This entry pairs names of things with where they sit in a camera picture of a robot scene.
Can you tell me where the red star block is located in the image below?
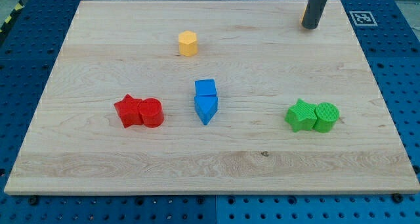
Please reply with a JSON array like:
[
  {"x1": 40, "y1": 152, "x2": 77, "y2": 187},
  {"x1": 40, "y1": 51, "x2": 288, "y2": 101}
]
[{"x1": 114, "y1": 94, "x2": 143, "y2": 128}]

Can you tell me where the green star block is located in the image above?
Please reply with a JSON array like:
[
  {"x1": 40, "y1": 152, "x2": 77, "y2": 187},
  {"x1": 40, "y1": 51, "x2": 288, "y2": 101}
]
[{"x1": 285, "y1": 99, "x2": 318, "y2": 132}]

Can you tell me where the blue triangle block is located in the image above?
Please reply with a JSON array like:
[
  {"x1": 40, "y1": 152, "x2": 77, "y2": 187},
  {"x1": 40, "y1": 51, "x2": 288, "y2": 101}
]
[{"x1": 194, "y1": 96, "x2": 219, "y2": 125}]

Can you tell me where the blue cube block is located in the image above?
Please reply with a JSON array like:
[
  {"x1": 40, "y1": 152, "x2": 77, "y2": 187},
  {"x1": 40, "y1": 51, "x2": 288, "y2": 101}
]
[{"x1": 194, "y1": 79, "x2": 217, "y2": 97}]

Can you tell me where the red cylinder block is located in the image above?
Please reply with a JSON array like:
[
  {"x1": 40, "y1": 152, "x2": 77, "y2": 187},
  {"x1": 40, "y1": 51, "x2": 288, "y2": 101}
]
[{"x1": 138, "y1": 98, "x2": 164, "y2": 127}]

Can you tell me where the yellow hexagon block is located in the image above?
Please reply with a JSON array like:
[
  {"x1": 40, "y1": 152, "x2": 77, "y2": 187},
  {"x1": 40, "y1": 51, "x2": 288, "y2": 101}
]
[{"x1": 178, "y1": 30, "x2": 198, "y2": 56}]

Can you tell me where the light wooden board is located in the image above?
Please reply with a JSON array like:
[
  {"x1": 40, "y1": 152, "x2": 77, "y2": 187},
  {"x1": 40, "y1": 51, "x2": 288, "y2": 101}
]
[{"x1": 5, "y1": 0, "x2": 419, "y2": 196}]

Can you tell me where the green cylinder block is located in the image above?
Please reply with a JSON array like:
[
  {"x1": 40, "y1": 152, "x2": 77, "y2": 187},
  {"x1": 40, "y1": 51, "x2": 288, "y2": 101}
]
[{"x1": 313, "y1": 102, "x2": 340, "y2": 133}]

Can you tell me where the yellow block behind pointer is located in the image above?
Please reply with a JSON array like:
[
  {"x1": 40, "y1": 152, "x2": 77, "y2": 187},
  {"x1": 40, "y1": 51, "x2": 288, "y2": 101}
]
[{"x1": 300, "y1": 7, "x2": 306, "y2": 26}]

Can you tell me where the white fiducial marker tag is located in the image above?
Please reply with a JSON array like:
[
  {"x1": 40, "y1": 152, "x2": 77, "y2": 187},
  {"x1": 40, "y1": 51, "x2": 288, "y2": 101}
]
[{"x1": 350, "y1": 11, "x2": 377, "y2": 26}]

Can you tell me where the black bolt left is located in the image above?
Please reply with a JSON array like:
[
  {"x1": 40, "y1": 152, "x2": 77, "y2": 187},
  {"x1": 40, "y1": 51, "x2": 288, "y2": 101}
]
[{"x1": 28, "y1": 195, "x2": 39, "y2": 206}]

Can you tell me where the black bolt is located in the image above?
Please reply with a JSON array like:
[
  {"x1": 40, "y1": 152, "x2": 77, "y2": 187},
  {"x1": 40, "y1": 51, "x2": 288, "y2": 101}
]
[
  {"x1": 28, "y1": 195, "x2": 39, "y2": 206},
  {"x1": 391, "y1": 193, "x2": 404, "y2": 204}
]

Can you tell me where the black bolt right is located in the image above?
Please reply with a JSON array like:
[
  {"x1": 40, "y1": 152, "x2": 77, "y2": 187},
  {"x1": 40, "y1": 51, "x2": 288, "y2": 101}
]
[{"x1": 391, "y1": 193, "x2": 404, "y2": 204}]

